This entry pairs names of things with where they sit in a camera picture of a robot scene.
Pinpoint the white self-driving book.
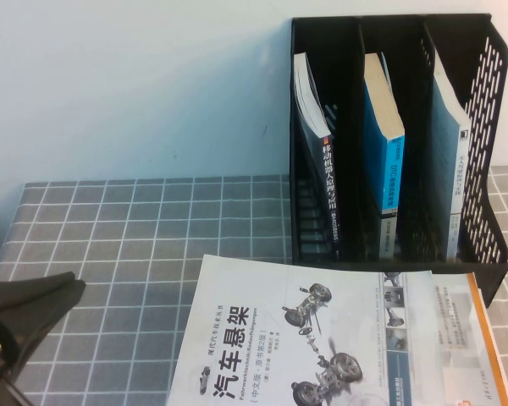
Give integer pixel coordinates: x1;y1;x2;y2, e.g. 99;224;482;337
430;69;472;260

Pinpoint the white car suspension book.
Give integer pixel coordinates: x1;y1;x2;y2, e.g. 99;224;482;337
165;253;439;406

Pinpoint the black spine robotics book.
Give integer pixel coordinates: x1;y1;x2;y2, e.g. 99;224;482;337
293;52;342;260

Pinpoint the blue cover book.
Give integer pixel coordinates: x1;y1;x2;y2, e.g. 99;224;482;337
362;52;406;260

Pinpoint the orange edged white book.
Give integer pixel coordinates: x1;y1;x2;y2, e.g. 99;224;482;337
430;272;508;406

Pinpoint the black mesh book stand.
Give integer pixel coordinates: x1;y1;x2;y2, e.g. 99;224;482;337
290;13;508;308

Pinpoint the grey checked tablecloth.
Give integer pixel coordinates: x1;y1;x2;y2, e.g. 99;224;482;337
0;164;508;406

